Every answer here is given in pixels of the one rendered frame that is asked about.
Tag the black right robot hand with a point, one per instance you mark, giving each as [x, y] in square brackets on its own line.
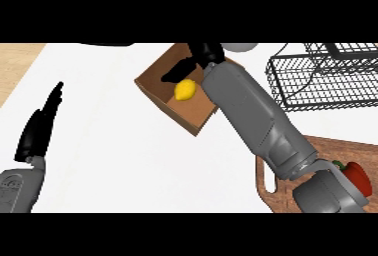
[197, 60]

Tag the brown wooden cutting board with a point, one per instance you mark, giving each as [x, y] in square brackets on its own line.
[296, 186]

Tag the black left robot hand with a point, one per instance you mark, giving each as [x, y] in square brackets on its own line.
[42, 123]

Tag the brown cardboard box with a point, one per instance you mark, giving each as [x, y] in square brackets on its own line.
[185, 106]

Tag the grey round object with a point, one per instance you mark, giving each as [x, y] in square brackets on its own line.
[239, 46]

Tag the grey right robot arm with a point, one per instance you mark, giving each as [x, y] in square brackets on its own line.
[266, 130]

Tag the dark flat object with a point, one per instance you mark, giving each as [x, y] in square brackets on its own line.
[105, 44]

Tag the red bell pepper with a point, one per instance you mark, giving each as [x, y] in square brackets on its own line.
[358, 177]

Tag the yellow lemon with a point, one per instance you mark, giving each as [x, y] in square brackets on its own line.
[185, 90]

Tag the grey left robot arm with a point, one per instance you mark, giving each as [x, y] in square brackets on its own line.
[19, 189]

